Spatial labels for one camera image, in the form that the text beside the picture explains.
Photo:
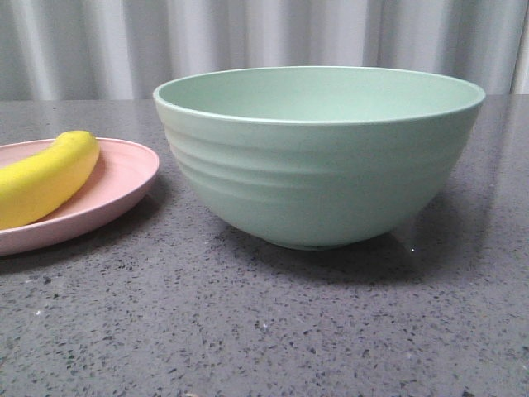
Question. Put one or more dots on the yellow banana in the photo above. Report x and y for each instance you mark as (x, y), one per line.
(36, 186)

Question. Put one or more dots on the green ribbed bowl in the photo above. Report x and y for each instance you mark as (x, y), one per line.
(313, 157)

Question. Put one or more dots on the pink plate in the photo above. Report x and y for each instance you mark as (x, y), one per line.
(121, 178)

